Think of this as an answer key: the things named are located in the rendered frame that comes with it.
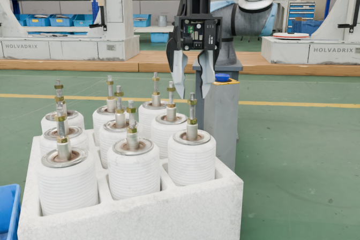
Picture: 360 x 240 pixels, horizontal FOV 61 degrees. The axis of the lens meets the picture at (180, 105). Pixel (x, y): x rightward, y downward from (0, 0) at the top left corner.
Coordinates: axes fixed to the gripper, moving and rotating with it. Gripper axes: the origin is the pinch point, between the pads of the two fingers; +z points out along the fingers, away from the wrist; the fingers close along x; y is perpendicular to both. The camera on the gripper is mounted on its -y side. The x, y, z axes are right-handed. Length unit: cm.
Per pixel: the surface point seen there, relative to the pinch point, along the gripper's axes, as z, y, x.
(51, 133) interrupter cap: 9.1, -4.4, -28.1
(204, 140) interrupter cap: 9.1, 3.0, 1.9
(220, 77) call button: 1.9, -20.1, 11.2
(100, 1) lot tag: -23, -221, -39
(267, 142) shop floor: 35, -48, 39
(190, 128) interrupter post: 7.1, 2.0, -0.5
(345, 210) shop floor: 35, -5, 41
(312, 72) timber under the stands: 32, -171, 129
